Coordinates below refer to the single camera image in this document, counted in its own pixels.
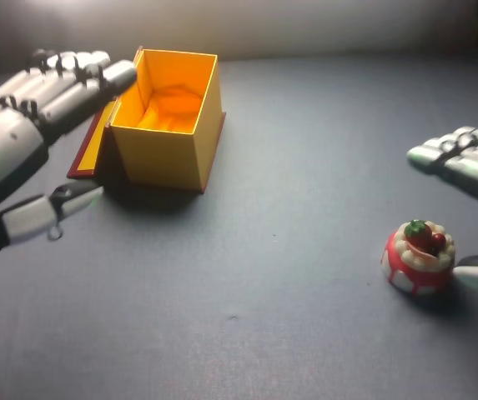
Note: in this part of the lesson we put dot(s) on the toy strawberry cake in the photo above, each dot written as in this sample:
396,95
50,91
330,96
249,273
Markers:
418,258

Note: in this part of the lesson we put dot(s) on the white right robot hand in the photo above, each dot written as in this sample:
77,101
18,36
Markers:
472,162

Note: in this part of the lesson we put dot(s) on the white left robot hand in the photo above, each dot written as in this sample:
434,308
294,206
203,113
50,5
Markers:
9,137

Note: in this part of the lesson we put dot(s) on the red box with yellow inside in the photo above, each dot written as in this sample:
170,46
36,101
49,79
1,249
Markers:
167,158

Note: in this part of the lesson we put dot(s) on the grey table cloth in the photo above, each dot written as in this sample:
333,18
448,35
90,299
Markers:
263,333

